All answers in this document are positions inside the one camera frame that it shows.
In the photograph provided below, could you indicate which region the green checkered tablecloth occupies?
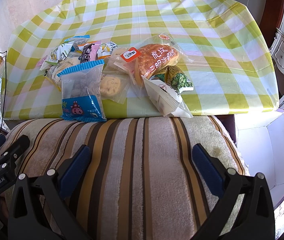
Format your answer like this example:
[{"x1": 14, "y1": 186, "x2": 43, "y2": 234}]
[{"x1": 2, "y1": 0, "x2": 279, "y2": 120}]

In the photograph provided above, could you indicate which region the tiger-skin cake bread package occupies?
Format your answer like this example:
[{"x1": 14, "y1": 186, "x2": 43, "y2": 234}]
[{"x1": 114, "y1": 33, "x2": 192, "y2": 87}]

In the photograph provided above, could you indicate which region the green pea snack packet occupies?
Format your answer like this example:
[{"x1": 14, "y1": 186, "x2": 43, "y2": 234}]
[{"x1": 150, "y1": 66, "x2": 194, "y2": 94}]

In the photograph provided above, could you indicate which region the round cookie clear wrapper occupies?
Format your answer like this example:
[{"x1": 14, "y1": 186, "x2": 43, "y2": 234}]
[{"x1": 100, "y1": 74, "x2": 131, "y2": 104}]

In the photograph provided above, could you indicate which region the ginkgo snack packet orange white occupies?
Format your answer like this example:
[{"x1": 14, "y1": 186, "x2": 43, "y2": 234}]
[{"x1": 40, "y1": 41, "x2": 74, "y2": 70}]

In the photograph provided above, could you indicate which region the cream pastry clear wrapper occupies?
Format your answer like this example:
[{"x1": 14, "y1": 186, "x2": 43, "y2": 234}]
[{"x1": 45, "y1": 56, "x2": 80, "y2": 91}]

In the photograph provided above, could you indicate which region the white snack pouch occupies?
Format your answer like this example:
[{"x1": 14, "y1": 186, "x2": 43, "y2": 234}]
[{"x1": 143, "y1": 79, "x2": 193, "y2": 118}]

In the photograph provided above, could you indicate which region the white purple cardboard box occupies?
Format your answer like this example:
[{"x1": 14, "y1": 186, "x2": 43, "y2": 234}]
[{"x1": 235, "y1": 109, "x2": 284, "y2": 209}]

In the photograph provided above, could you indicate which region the blue white milk candy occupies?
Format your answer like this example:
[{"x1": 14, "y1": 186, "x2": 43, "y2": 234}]
[{"x1": 97, "y1": 41, "x2": 118, "y2": 60}]

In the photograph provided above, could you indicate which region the striped plush cushion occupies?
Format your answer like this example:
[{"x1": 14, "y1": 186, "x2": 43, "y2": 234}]
[{"x1": 0, "y1": 116, "x2": 249, "y2": 239}]

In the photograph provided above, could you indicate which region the blue clear snack bag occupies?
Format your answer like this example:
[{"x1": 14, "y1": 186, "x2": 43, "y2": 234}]
[{"x1": 58, "y1": 60, "x2": 106, "y2": 122}]

